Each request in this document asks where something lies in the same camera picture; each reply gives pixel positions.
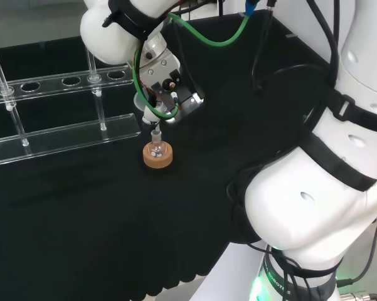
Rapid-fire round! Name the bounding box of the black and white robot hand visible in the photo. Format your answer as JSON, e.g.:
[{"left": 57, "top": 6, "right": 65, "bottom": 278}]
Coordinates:
[{"left": 140, "top": 56, "right": 205, "bottom": 127}]

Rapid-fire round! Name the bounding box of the small glass round-bottom flask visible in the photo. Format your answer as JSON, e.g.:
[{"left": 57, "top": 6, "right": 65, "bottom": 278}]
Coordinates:
[{"left": 147, "top": 130, "right": 168, "bottom": 158}]

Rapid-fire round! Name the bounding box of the black cloth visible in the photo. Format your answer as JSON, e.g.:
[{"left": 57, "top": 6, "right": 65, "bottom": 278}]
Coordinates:
[{"left": 0, "top": 8, "right": 344, "bottom": 297}]

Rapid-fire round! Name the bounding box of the thin black cable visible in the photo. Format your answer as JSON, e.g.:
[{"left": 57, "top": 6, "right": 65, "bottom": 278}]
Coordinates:
[{"left": 250, "top": 0, "right": 279, "bottom": 98}]

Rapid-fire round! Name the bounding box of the grey cable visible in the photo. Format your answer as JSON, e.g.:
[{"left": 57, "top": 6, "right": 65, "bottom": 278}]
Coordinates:
[{"left": 336, "top": 216, "right": 377, "bottom": 288}]

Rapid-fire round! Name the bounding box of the clear plastic funnel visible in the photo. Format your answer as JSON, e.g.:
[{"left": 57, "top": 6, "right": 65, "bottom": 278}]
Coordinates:
[{"left": 133, "top": 93, "right": 161, "bottom": 135}]

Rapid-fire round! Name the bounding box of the thick black cable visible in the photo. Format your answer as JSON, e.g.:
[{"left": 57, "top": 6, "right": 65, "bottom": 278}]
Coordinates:
[{"left": 304, "top": 0, "right": 340, "bottom": 90}]

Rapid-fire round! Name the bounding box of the green cable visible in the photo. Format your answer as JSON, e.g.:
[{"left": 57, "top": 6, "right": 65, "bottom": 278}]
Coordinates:
[{"left": 133, "top": 11, "right": 258, "bottom": 120}]

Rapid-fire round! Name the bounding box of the cork ring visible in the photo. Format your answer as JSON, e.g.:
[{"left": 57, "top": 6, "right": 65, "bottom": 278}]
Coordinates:
[{"left": 142, "top": 142, "right": 174, "bottom": 169}]

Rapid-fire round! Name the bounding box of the clear acrylic funnel stand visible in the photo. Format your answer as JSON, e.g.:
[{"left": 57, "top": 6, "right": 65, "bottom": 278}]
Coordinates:
[{"left": 0, "top": 49, "right": 142, "bottom": 167}]

